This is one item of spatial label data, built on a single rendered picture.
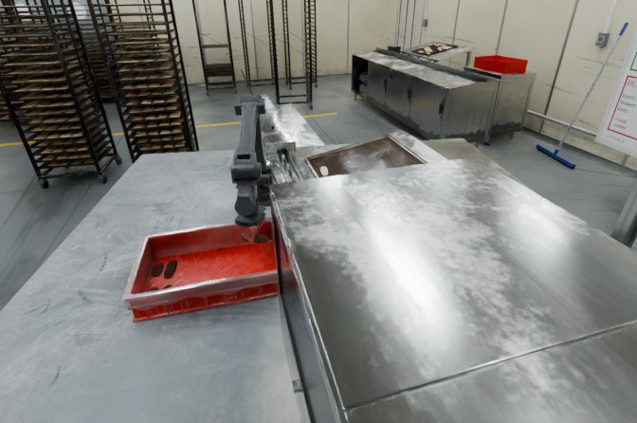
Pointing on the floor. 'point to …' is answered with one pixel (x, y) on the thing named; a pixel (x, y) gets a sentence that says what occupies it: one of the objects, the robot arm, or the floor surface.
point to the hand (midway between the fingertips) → (253, 235)
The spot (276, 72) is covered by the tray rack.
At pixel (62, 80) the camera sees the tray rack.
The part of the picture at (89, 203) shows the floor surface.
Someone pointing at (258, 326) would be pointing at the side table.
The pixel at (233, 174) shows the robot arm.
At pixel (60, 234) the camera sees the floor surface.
